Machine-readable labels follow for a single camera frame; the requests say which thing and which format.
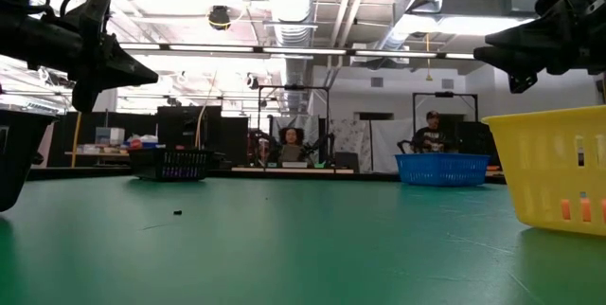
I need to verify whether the blue plastic mesh basket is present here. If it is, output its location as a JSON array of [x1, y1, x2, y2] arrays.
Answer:
[[395, 152, 491, 188]]

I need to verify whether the thin beige hanging cable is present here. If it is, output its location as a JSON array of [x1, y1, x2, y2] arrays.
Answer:
[[193, 67, 220, 151]]

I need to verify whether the white storage box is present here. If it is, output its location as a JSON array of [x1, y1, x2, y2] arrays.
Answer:
[[95, 127, 126, 147]]

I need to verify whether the black metal stand frame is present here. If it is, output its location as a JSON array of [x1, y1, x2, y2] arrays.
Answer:
[[257, 84, 331, 167], [411, 90, 479, 154]]

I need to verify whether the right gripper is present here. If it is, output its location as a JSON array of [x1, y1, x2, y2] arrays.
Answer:
[[472, 0, 606, 95]]

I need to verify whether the black plastic mesh basket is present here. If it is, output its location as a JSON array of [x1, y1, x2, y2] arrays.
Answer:
[[0, 108, 61, 212], [128, 148, 212, 182]]

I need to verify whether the black partition wall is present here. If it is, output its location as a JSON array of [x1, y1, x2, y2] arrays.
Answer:
[[49, 104, 250, 170]]

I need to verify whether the long LED light bar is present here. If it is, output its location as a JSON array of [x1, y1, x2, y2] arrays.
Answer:
[[117, 42, 477, 61]]

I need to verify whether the black aluminium table frame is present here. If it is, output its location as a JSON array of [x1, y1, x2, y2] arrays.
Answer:
[[23, 165, 510, 184]]

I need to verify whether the yellow plastic mesh basket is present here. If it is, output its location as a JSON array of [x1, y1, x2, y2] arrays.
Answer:
[[481, 104, 606, 237]]

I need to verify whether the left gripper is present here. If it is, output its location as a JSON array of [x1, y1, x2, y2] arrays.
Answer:
[[65, 33, 161, 114]]

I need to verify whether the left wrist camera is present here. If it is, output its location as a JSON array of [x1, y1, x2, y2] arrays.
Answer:
[[70, 0, 114, 36]]

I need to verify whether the blue tray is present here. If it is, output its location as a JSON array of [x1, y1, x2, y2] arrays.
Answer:
[[123, 140, 160, 150]]

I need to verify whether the person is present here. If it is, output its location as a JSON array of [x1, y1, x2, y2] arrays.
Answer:
[[410, 110, 455, 154], [273, 126, 312, 164]]

